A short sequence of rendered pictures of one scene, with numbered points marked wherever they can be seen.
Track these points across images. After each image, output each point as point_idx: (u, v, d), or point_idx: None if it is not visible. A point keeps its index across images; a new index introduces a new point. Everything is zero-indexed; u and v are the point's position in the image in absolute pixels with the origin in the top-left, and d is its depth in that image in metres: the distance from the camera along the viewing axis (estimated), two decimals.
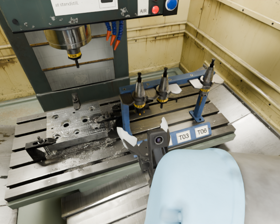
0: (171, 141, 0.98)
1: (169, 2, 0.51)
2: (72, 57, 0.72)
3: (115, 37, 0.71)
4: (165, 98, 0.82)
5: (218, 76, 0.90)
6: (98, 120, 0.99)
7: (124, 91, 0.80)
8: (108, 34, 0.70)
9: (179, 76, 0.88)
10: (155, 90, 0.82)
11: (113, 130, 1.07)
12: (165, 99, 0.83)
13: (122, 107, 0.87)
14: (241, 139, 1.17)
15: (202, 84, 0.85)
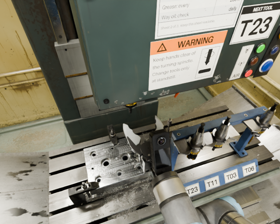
0: (218, 181, 0.92)
1: (265, 66, 0.45)
2: (129, 105, 0.66)
3: None
4: (222, 144, 0.76)
5: (273, 116, 0.83)
6: (140, 158, 0.93)
7: (179, 137, 0.74)
8: None
9: (234, 116, 0.82)
10: (212, 135, 0.76)
11: None
12: (221, 144, 0.77)
13: (172, 150, 0.81)
14: None
15: (259, 126, 0.79)
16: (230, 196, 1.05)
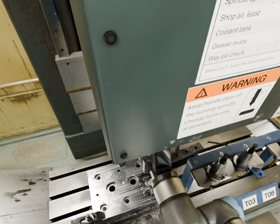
0: None
1: None
2: None
3: None
4: (243, 173, 0.68)
5: None
6: (150, 182, 0.84)
7: (197, 166, 0.66)
8: None
9: (255, 140, 0.73)
10: (233, 163, 0.68)
11: None
12: (243, 173, 0.68)
13: (187, 178, 0.72)
14: None
15: None
16: (246, 221, 0.97)
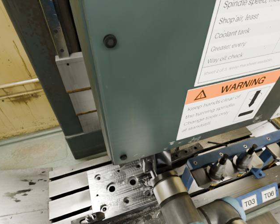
0: None
1: None
2: None
3: None
4: (243, 173, 0.68)
5: None
6: (150, 183, 0.85)
7: (197, 166, 0.66)
8: None
9: (255, 140, 0.73)
10: (232, 163, 0.68)
11: None
12: (243, 174, 0.68)
13: (187, 178, 0.73)
14: None
15: None
16: (246, 221, 0.97)
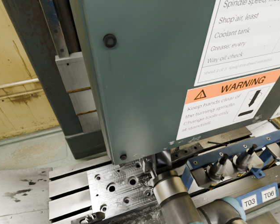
0: None
1: None
2: None
3: None
4: (243, 173, 0.68)
5: None
6: (150, 183, 0.85)
7: (197, 166, 0.66)
8: None
9: (255, 140, 0.73)
10: (232, 163, 0.68)
11: None
12: (243, 173, 0.68)
13: (187, 178, 0.73)
14: None
15: None
16: (246, 221, 0.97)
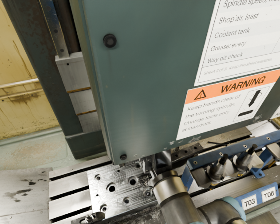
0: None
1: None
2: None
3: None
4: (243, 173, 0.68)
5: None
6: (150, 183, 0.85)
7: (197, 166, 0.66)
8: None
9: (255, 140, 0.73)
10: (232, 163, 0.68)
11: None
12: (243, 173, 0.68)
13: (187, 178, 0.73)
14: None
15: None
16: (246, 221, 0.97)
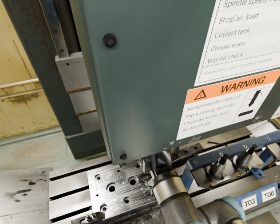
0: None
1: None
2: None
3: None
4: (243, 173, 0.68)
5: None
6: (150, 183, 0.85)
7: (197, 166, 0.66)
8: None
9: (255, 140, 0.73)
10: (232, 163, 0.68)
11: None
12: (243, 173, 0.68)
13: (187, 178, 0.73)
14: None
15: None
16: (246, 221, 0.97)
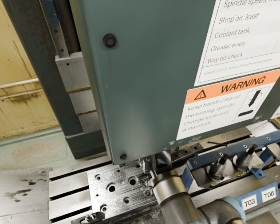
0: None
1: None
2: None
3: None
4: (243, 173, 0.68)
5: None
6: (150, 183, 0.85)
7: (197, 166, 0.66)
8: None
9: (255, 140, 0.73)
10: (232, 163, 0.68)
11: None
12: (243, 173, 0.68)
13: (187, 178, 0.73)
14: None
15: None
16: (246, 221, 0.97)
